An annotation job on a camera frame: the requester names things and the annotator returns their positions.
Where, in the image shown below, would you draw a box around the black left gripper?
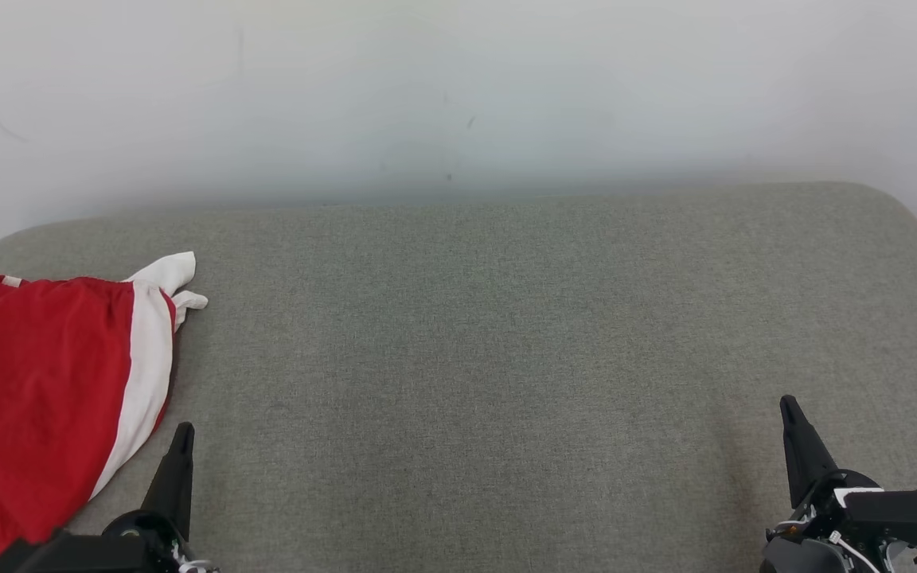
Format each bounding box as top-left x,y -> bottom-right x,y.
0,422 -> 217,573

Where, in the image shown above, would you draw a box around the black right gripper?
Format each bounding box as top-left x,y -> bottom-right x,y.
779,395 -> 917,558

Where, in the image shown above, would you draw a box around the red shorts white stripe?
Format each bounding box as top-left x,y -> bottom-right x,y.
0,275 -> 181,562

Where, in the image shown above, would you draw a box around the red jersey white sleeves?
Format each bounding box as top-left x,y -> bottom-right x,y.
0,252 -> 209,518

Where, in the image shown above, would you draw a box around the white right gripper cable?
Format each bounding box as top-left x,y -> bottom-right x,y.
828,529 -> 883,573

